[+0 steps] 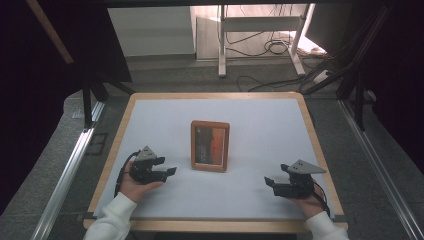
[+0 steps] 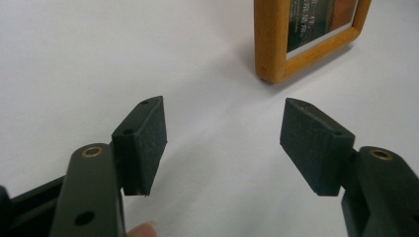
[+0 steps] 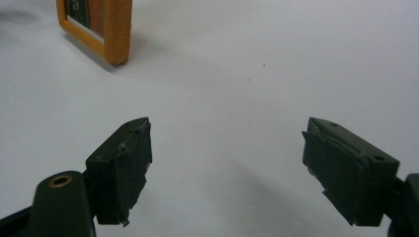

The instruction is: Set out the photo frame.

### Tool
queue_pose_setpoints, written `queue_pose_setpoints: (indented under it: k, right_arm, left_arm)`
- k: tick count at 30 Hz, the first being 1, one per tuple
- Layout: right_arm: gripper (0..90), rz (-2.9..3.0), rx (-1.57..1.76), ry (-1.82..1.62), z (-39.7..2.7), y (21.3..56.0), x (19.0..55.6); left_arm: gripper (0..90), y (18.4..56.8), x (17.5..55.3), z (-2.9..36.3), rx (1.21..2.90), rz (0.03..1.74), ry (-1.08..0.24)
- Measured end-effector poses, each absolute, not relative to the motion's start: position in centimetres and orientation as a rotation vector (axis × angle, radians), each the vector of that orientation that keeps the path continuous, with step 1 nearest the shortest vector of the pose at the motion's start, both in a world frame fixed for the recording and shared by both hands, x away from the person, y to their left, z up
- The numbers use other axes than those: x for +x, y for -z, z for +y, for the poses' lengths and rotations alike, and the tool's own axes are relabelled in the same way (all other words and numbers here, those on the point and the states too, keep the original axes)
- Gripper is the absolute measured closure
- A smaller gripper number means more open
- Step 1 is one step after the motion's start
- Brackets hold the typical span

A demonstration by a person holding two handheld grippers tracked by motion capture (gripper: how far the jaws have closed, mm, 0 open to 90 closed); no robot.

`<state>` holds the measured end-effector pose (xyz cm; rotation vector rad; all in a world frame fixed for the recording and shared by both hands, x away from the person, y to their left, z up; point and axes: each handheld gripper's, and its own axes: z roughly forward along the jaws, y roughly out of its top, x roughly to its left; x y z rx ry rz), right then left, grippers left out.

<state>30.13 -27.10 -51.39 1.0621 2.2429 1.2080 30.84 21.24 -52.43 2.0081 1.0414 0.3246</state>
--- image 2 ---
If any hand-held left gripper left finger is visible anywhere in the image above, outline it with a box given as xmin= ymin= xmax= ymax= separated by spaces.
xmin=111 ymin=95 xmax=168 ymax=198

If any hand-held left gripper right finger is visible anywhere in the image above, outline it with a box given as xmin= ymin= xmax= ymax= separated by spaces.
xmin=279 ymin=97 xmax=357 ymax=198

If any wooden picture frame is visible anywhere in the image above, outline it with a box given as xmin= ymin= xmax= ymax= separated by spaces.
xmin=253 ymin=0 xmax=373 ymax=84

